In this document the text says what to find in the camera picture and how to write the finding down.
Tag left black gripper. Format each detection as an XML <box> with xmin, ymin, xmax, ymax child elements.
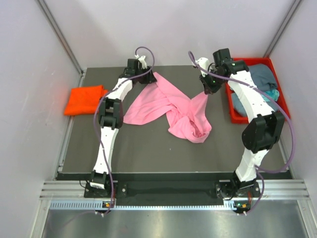
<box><xmin>135</xmin><ymin>65</ymin><xmax>157</xmax><ymax>84</ymax></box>

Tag pink t-shirt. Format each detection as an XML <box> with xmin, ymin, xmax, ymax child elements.
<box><xmin>123</xmin><ymin>72</ymin><xmax>212</xmax><ymax>143</ymax></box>

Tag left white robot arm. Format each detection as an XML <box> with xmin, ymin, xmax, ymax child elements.
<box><xmin>89</xmin><ymin>55</ymin><xmax>157</xmax><ymax>200</ymax></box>

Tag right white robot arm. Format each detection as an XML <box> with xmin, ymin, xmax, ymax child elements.
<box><xmin>195</xmin><ymin>49</ymin><xmax>285</xmax><ymax>200</ymax></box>

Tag grey-blue t-shirt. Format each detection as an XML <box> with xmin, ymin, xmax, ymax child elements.
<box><xmin>231</xmin><ymin>64</ymin><xmax>278</xmax><ymax>117</ymax></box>

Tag teal t-shirt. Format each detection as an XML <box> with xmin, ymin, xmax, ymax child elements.
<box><xmin>262</xmin><ymin>89</ymin><xmax>280</xmax><ymax>102</ymax></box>

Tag folded orange t-shirt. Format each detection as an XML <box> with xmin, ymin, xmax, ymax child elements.
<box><xmin>63</xmin><ymin>85</ymin><xmax>108</xmax><ymax>116</ymax></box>

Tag red plastic bin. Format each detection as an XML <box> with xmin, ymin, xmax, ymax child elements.
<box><xmin>224</xmin><ymin>57</ymin><xmax>291</xmax><ymax>124</ymax></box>

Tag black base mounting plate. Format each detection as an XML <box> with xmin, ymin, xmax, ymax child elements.
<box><xmin>84</xmin><ymin>172</ymin><xmax>260</xmax><ymax>206</ymax></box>

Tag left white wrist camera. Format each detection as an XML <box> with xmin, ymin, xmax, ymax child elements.
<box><xmin>135</xmin><ymin>54</ymin><xmax>147</xmax><ymax>69</ymax></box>

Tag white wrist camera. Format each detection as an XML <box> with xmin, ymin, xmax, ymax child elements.
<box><xmin>135</xmin><ymin>54</ymin><xmax>147</xmax><ymax>69</ymax></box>
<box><xmin>193</xmin><ymin>57</ymin><xmax>211</xmax><ymax>77</ymax></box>

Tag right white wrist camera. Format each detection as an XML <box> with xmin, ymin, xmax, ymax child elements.
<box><xmin>193</xmin><ymin>57</ymin><xmax>211</xmax><ymax>77</ymax></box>

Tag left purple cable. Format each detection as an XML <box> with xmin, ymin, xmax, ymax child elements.
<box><xmin>93</xmin><ymin>46</ymin><xmax>156</xmax><ymax>216</ymax></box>

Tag left corner aluminium post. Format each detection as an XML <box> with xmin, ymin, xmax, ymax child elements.
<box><xmin>35</xmin><ymin>0</ymin><xmax>84</xmax><ymax>75</ymax></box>

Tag corner aluminium post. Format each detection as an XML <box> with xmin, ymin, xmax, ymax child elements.
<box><xmin>263</xmin><ymin>0</ymin><xmax>303</xmax><ymax>58</ymax></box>
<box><xmin>35</xmin><ymin>0</ymin><xmax>84</xmax><ymax>75</ymax></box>

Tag right corner aluminium post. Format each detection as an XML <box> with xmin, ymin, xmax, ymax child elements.
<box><xmin>263</xmin><ymin>0</ymin><xmax>303</xmax><ymax>58</ymax></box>

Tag aluminium frame rail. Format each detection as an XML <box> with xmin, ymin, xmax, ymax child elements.
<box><xmin>40</xmin><ymin>179</ymin><xmax>310</xmax><ymax>200</ymax></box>

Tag grey slotted cable duct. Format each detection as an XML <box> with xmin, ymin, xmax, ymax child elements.
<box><xmin>50</xmin><ymin>200</ymin><xmax>236</xmax><ymax>211</ymax></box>

